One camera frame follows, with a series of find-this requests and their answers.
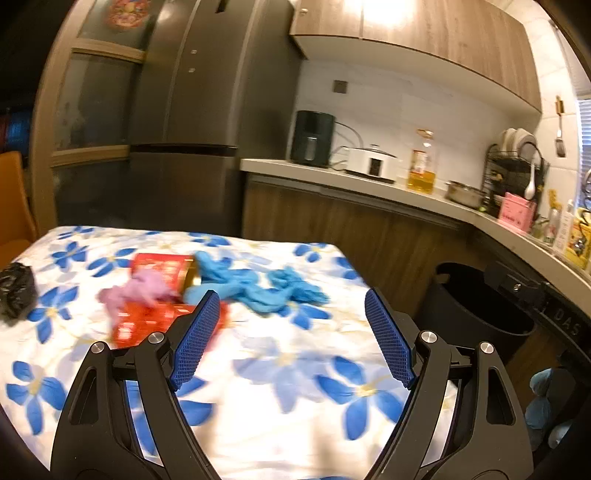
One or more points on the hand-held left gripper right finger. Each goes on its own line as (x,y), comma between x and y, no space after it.
(390,337)

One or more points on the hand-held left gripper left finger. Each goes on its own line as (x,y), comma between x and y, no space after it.
(194,341)

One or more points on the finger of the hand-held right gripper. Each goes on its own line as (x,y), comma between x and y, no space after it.
(515,279)

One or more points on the black trash bin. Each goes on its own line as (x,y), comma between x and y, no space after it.
(471,300)

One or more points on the red snack packaging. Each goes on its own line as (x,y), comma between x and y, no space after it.
(134,323)

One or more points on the blue disposable glove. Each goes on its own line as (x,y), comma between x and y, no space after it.
(217,272)
(286,288)

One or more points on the red paper cup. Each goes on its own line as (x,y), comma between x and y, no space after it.
(161,272)

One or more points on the pale pink plastic bag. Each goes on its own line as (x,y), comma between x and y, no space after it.
(138,288)

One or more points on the small knotted black plastic bag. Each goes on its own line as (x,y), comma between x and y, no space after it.
(16,290)

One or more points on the person's right hand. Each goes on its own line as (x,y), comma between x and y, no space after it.
(545,397)

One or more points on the green and white can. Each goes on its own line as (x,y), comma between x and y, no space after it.
(549,228)

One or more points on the pink utensil holder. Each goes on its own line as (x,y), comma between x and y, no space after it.
(517,210)

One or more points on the yellow dish soap bottle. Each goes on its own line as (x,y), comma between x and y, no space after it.
(579,240)

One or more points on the white plastic spoon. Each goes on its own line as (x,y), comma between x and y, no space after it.
(531,182)

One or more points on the metal bowl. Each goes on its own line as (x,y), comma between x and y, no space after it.
(464,193)

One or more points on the black dish rack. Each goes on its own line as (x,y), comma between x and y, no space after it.
(508,175)

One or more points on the blue floral tablecloth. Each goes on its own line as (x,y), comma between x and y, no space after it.
(295,406)

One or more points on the white plate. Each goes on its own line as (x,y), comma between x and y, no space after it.
(508,138)
(525,138)

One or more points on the cooking oil bottle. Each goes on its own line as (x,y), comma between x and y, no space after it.
(421,170)

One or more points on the hanging metal spatula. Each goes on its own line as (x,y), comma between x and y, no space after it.
(559,129)

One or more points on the window blinds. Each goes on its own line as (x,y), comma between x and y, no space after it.
(584,129)

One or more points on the white electric cooker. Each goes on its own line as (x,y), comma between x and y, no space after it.
(371,161)

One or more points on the kitchen counter with wooden cabinets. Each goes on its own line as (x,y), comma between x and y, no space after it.
(323,173)

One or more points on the black air fryer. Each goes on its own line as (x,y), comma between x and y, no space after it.
(310,138)

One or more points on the dark grey refrigerator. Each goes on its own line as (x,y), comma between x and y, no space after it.
(194,115)

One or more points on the orange chair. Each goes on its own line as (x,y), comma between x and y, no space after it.
(14,198)

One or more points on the wooden framed glass door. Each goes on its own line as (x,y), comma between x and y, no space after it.
(87,101)

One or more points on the red round door decoration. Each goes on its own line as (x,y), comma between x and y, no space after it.
(124,9)

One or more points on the dark wall socket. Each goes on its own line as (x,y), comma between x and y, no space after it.
(340,86)

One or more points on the wooden wall cabinets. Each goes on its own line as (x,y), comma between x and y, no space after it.
(415,41)

